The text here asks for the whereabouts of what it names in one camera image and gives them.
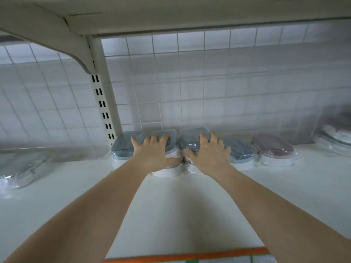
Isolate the person's right hand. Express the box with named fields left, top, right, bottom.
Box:
left=182, top=131, right=232, bottom=179

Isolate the person's left hand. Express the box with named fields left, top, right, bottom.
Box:
left=131, top=134, right=182, bottom=174

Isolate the person's right forearm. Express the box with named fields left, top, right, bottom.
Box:
left=214, top=167, right=351, bottom=263

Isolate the pile of soap dishes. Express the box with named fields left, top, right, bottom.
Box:
left=314, top=112, right=351, bottom=158

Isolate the person's left forearm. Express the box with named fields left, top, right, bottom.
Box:
left=5, top=161, right=160, bottom=263

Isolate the orange metal store shelving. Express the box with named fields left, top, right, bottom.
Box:
left=0, top=0, right=351, bottom=263

